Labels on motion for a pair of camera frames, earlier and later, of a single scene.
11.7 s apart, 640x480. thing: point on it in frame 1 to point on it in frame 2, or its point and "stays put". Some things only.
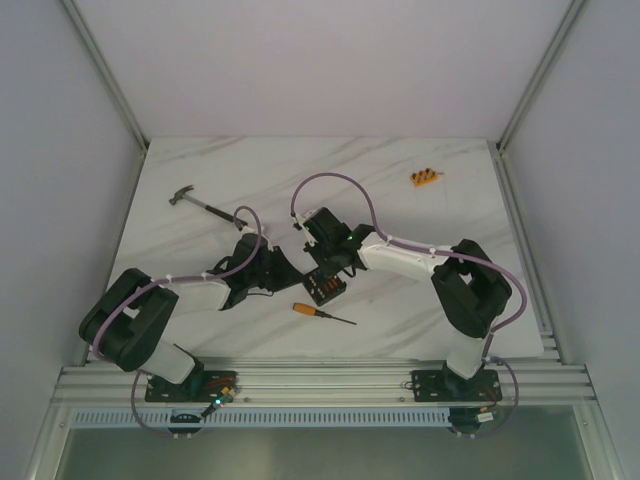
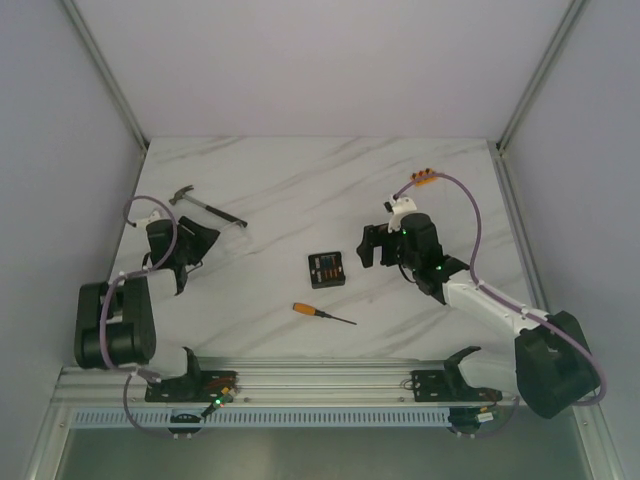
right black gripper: x=313 y=251 to x=375 y=236
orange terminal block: x=423 y=177 stays put
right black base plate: x=447 y=386 stays put
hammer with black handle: x=181 y=194 stays put
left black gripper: x=276 y=268 to x=186 y=245
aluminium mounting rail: x=526 y=377 stays put
